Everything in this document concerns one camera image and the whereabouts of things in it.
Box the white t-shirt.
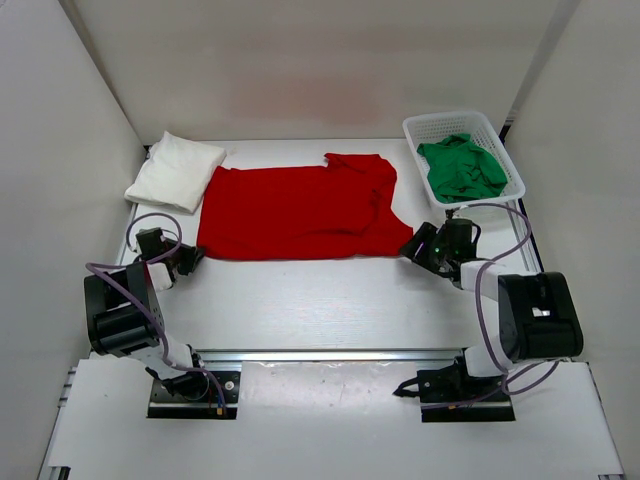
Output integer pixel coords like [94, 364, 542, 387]
[124, 131, 227, 214]

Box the red t-shirt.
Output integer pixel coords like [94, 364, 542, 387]
[196, 153, 413, 261]

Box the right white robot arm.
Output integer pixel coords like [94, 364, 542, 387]
[400, 218, 584, 400]

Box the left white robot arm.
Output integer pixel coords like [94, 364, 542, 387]
[83, 228, 212, 401]

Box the green t-shirt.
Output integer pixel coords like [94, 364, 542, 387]
[417, 133, 508, 204]

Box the white plastic basket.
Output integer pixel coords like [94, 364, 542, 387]
[402, 111, 526, 217]

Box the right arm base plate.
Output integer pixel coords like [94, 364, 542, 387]
[393, 357, 516, 423]

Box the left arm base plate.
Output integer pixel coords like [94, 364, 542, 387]
[147, 367, 241, 420]

